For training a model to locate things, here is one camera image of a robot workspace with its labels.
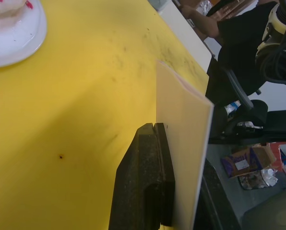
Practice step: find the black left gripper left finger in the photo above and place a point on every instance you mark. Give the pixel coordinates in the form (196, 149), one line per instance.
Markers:
(138, 182)

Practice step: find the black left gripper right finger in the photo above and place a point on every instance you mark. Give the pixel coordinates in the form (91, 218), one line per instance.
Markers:
(212, 206)

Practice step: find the white cake with pink bits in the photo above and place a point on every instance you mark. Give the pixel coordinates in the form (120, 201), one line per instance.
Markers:
(1, 14)

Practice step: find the purple printed cardboard box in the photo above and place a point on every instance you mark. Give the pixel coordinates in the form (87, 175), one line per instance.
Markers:
(248, 160)

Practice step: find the clear crumpled plastic bag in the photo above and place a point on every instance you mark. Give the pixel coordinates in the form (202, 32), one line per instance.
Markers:
(269, 177)

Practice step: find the black office chair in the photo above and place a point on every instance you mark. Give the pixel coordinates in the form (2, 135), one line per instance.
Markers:
(239, 112)

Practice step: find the white desk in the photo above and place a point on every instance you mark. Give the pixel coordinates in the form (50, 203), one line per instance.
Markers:
(183, 26)

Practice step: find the bystander in black shirt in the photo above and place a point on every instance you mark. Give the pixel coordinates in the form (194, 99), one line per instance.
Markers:
(241, 43)

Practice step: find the white round plate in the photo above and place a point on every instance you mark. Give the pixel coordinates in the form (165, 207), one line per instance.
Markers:
(25, 43)

